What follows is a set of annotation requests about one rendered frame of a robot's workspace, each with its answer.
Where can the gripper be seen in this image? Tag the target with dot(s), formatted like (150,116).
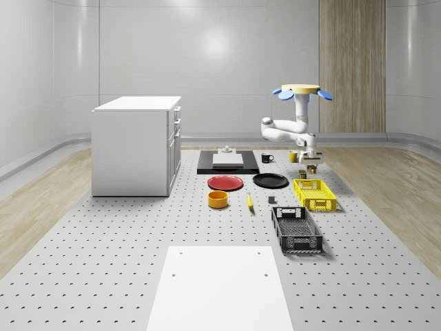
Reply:
(311,159)

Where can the puzzle cube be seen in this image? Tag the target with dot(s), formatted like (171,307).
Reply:
(312,169)

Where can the grey cube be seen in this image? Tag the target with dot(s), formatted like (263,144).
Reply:
(272,199)

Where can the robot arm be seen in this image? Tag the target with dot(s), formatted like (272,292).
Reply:
(286,125)

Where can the flat-sided can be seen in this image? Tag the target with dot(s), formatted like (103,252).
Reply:
(302,174)

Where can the yellow mug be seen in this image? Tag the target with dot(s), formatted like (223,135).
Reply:
(293,157)

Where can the yellow basket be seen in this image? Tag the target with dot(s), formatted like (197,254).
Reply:
(325,197)

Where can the black mug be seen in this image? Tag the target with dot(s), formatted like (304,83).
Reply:
(266,158)

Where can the black plate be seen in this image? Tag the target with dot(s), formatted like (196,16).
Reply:
(270,180)

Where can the banana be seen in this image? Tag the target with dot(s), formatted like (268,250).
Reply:
(250,203)

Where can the dark grey basket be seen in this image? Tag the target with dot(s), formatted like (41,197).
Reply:
(299,236)

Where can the red plate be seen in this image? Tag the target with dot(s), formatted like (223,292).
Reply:
(225,182)

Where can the yellow bowl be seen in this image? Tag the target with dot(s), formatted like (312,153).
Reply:
(217,201)

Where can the white board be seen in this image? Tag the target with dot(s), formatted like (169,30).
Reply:
(220,293)

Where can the white cabinet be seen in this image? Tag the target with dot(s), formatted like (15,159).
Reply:
(131,151)

